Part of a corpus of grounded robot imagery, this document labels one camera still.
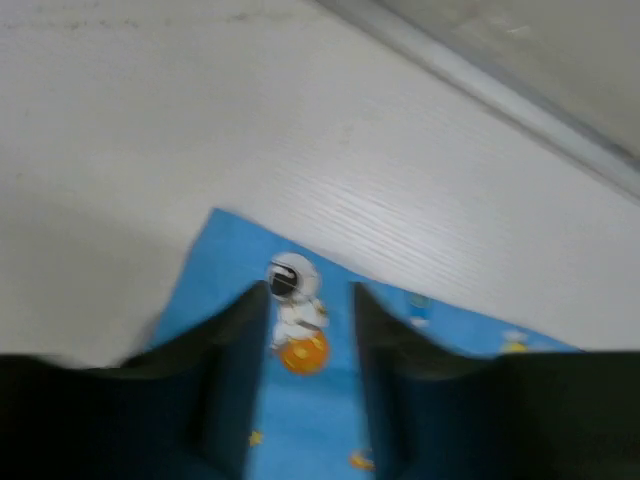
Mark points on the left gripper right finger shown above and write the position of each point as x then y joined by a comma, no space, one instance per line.
431,413

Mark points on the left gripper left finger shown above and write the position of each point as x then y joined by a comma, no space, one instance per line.
216,369

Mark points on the blue space-print cloth placemat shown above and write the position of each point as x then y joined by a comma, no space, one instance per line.
310,421

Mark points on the aluminium rail at table edge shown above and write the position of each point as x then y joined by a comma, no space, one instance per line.
510,99

